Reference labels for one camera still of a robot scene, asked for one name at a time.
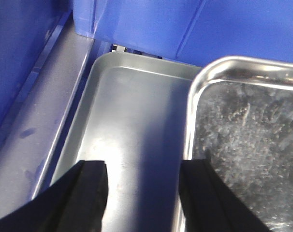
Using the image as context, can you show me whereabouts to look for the stainless steel shelf rail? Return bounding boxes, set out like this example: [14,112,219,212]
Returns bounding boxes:
[0,13,94,218]

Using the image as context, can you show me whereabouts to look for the shiny silver tray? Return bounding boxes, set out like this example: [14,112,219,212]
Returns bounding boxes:
[183,56,293,232]

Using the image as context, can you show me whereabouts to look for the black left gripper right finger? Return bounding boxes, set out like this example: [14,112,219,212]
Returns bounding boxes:
[179,159,270,232]

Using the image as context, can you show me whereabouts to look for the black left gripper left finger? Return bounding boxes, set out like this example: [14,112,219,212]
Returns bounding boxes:
[0,160,108,232]

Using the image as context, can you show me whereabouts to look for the blue bin lower left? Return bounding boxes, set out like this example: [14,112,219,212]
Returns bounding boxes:
[0,0,72,126]

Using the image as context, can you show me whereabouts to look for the blue plastic bin upper left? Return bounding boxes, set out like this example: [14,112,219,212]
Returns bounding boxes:
[73,0,293,66]

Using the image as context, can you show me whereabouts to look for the matte grey tray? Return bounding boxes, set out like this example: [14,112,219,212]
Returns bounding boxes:
[52,52,200,232]

